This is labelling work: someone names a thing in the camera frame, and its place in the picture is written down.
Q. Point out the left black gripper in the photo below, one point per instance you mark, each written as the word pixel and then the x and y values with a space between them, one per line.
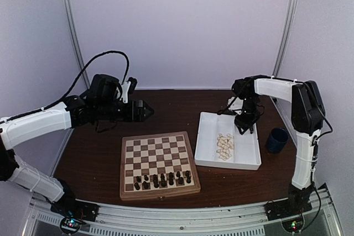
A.
pixel 137 114

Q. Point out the left aluminium frame post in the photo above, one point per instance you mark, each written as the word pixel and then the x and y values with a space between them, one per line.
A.
pixel 73 34

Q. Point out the white scalloped ceramic bowl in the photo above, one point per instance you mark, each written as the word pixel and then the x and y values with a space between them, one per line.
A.
pixel 234 103

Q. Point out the dark bishop piece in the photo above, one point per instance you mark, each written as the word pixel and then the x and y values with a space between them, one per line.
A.
pixel 155 181

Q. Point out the pile of white chess pieces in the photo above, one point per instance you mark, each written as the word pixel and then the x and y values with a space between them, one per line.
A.
pixel 224 146

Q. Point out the dark king piece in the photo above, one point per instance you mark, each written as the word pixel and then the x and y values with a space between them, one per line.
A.
pixel 163 182

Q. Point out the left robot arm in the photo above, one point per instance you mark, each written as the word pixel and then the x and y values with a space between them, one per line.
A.
pixel 106 99

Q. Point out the front aluminium rail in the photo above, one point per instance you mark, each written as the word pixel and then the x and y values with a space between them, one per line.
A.
pixel 248 219

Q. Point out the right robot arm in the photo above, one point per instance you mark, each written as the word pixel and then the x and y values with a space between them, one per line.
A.
pixel 307 117

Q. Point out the dark knight piece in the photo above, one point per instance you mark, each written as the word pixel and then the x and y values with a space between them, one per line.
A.
pixel 146 185

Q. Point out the aluminium frame post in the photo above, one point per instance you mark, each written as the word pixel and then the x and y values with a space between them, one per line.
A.
pixel 289 18
pixel 73 34

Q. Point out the white divided plastic tray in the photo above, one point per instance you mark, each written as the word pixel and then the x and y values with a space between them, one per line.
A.
pixel 246 155

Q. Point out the wooden chess board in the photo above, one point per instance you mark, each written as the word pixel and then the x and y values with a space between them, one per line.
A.
pixel 157 154

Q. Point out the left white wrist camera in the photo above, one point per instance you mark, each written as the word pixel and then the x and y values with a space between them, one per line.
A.
pixel 128 88

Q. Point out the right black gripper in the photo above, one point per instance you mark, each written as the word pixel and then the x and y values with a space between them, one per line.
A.
pixel 245 123

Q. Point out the right aluminium frame post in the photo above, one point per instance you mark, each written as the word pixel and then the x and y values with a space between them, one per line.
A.
pixel 289 18

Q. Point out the dark blue cup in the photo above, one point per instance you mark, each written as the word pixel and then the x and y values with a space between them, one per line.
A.
pixel 277 140

